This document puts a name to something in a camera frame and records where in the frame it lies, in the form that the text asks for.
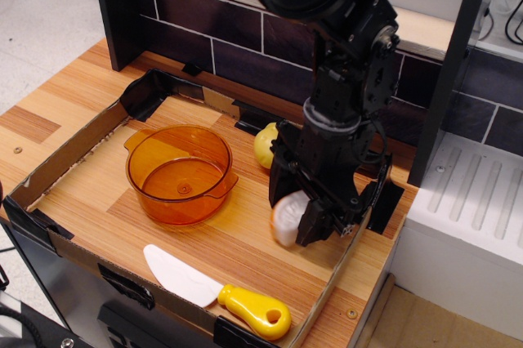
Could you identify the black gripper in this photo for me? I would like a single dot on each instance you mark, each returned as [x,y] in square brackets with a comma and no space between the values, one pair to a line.
[322,161]

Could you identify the white toy sushi piece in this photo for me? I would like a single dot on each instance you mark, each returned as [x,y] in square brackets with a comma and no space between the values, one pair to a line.
[286,216]

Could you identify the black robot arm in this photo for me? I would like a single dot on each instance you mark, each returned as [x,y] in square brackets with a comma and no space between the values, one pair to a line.
[353,73]

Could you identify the cardboard fence with black tape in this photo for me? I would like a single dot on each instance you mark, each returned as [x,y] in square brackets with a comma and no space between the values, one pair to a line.
[77,222]

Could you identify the orange transparent plastic pot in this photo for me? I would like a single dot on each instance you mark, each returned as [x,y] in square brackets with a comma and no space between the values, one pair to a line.
[181,174]

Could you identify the yellow toy potato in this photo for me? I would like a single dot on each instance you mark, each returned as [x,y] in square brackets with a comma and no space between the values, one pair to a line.
[263,143]

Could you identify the white drainboard sink unit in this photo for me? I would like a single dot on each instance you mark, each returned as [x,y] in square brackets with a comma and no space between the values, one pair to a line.
[461,245]

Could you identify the dark tiled backsplash shelf unit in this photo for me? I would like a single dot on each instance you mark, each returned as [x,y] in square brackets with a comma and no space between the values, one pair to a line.
[273,56]

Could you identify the toy knife yellow handle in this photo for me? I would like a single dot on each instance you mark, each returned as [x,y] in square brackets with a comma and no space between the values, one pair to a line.
[268,317]

